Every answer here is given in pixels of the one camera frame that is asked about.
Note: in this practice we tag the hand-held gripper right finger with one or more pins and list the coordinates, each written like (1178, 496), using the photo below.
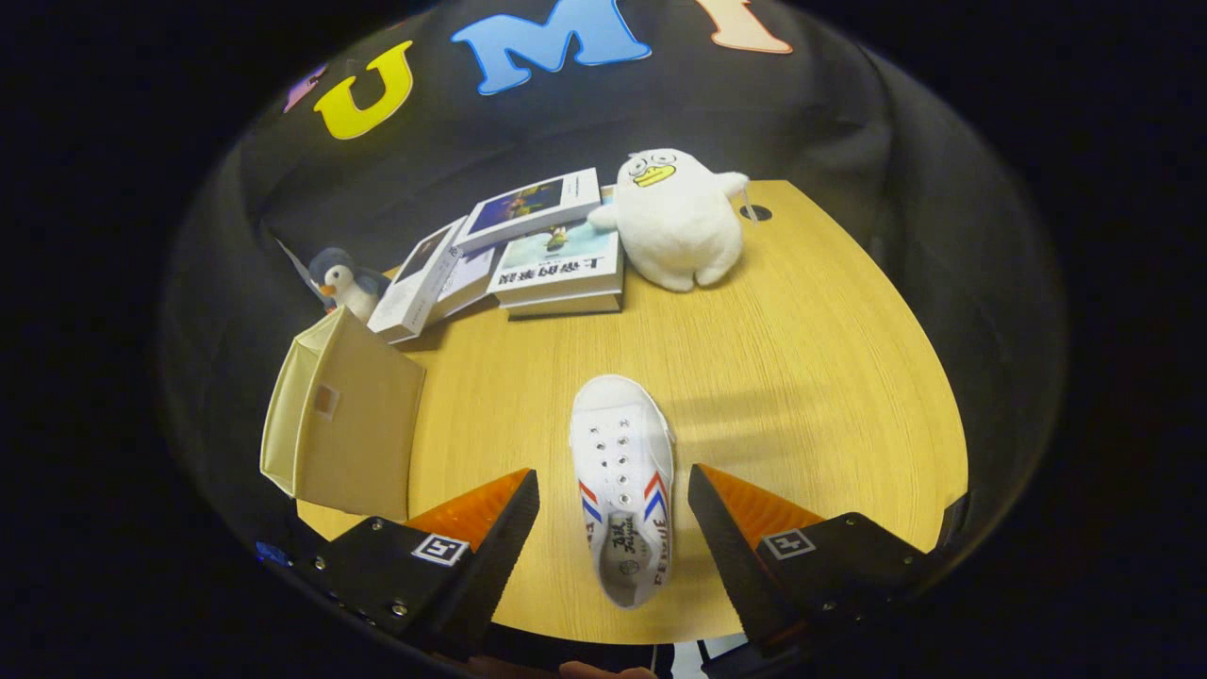
(735, 566)

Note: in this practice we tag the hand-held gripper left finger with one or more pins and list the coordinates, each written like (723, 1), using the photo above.
(500, 566)

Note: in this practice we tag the white striped canvas shoe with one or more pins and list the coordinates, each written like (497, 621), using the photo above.
(622, 453)

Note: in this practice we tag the beige fabric storage box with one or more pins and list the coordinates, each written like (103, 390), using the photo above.
(358, 434)

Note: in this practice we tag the thick white book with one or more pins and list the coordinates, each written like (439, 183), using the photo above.
(566, 307)

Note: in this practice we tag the white text-covered book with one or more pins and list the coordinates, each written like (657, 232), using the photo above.
(467, 278)

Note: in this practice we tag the book with portrait cover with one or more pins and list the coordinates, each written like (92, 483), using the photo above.
(415, 283)

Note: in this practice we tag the book with teal cover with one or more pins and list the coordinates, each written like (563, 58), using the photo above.
(556, 269)

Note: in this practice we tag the blue penguin plush toy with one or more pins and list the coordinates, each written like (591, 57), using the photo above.
(349, 288)

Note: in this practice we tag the white duck plush toy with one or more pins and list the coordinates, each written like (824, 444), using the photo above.
(679, 226)

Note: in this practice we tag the book with blue photo cover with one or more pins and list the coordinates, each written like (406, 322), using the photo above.
(528, 207)

